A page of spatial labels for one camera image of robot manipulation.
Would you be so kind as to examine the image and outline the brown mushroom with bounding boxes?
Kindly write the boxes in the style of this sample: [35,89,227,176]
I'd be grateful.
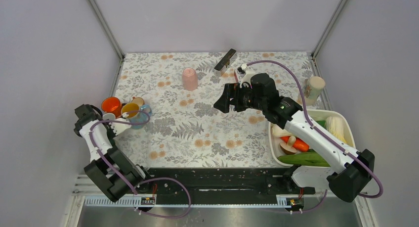
[279,136,297,155]

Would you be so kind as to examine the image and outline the blue butterfly mug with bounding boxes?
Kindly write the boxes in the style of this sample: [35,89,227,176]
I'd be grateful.
[121,102,152,130]

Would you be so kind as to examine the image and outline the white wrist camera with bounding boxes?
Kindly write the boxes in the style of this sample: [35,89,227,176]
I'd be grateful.
[109,118,131,136]
[234,63,256,88]

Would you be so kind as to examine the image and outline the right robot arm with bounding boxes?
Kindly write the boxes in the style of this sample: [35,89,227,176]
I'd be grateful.
[213,73,375,202]

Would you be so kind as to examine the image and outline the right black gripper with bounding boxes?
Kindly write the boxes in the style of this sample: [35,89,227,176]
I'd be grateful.
[213,81,266,113]

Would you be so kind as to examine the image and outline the white garlic bulb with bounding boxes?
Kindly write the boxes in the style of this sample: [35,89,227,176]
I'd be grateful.
[271,124,292,138]

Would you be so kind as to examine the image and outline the small orange mug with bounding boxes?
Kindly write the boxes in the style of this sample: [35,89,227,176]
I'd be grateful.
[131,97,145,107]

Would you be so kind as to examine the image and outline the green bok choy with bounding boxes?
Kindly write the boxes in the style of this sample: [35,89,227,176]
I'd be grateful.
[316,120,326,129]

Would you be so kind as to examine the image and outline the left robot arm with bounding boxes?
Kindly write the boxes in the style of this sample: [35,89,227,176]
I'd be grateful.
[74,104,153,202]

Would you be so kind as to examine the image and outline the light pink cup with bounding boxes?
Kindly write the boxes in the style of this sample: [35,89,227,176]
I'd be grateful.
[182,68,198,91]

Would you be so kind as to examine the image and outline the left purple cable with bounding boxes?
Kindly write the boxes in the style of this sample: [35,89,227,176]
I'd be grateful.
[88,110,192,220]

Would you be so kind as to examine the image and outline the orange carrot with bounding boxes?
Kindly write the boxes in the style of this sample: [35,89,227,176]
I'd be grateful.
[281,136,309,152]

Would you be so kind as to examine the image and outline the pink dotted mug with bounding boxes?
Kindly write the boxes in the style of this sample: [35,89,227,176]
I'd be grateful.
[102,113,116,120]

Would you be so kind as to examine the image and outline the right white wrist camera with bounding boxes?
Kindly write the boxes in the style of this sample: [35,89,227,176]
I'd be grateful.
[234,63,256,88]

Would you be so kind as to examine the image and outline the white slotted cable duct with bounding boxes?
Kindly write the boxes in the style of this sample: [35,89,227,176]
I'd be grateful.
[84,192,304,208]

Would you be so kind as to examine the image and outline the green cucumber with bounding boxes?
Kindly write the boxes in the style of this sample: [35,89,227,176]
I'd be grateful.
[278,152,330,167]

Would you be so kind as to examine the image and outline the cream painted mug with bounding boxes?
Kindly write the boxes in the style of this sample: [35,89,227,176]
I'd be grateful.
[297,76,326,106]

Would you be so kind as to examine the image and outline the floral tablecloth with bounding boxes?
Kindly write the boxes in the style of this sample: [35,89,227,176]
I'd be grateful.
[114,51,313,168]

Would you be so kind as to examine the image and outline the white plastic basin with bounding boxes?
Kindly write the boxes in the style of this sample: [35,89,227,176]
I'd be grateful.
[268,108,356,167]

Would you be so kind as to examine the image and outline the yellow napa cabbage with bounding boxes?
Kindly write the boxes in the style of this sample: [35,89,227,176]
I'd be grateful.
[325,116,347,143]

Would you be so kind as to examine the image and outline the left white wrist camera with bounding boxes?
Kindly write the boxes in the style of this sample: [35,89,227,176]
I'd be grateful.
[109,118,131,136]

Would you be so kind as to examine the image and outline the large orange mug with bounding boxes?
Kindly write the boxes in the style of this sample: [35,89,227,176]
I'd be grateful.
[101,96,122,117]

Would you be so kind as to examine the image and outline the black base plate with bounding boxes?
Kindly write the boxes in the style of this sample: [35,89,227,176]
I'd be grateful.
[136,168,316,197]

